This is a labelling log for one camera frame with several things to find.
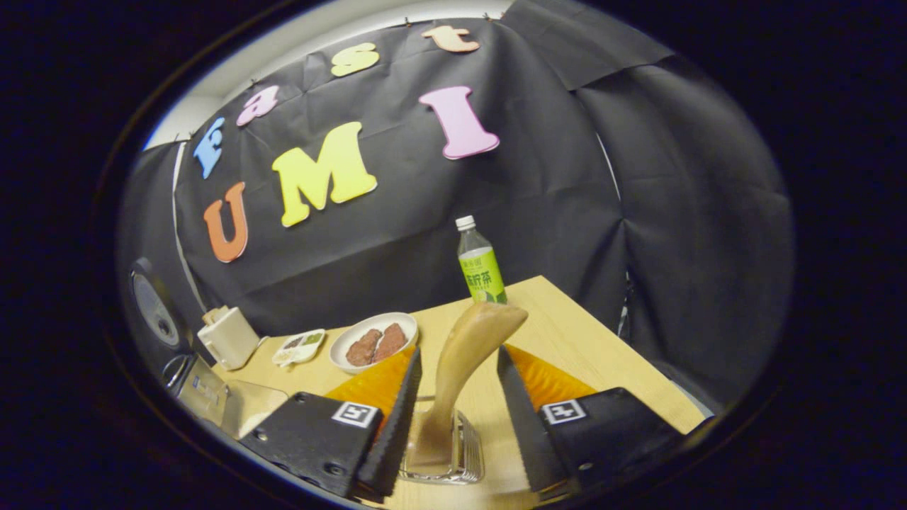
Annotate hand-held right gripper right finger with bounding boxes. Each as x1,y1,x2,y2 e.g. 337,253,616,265
495,344,688,495

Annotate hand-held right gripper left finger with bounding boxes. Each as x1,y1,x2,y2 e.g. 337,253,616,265
237,346,424,504

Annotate metal wire chopstick holder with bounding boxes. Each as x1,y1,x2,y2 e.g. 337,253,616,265
397,397,486,486

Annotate wooden spoon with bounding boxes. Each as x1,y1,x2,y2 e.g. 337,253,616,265
407,301,529,472

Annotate dark grey rice cooker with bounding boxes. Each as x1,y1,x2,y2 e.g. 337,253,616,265
128,256,233,429

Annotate white round plate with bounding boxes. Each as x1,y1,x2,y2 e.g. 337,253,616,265
329,312,419,375

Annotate brown meat piece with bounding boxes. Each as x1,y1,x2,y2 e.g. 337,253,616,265
345,328,383,367
372,323,407,362

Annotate white divided grain dish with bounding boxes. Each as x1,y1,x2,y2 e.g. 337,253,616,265
273,328,327,368

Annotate green label drink bottle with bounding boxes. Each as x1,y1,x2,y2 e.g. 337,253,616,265
456,215,508,305

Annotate white toaster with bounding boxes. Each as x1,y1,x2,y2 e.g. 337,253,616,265
197,306,260,370

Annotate black backdrop cloth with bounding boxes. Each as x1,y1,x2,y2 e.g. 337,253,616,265
117,0,794,419

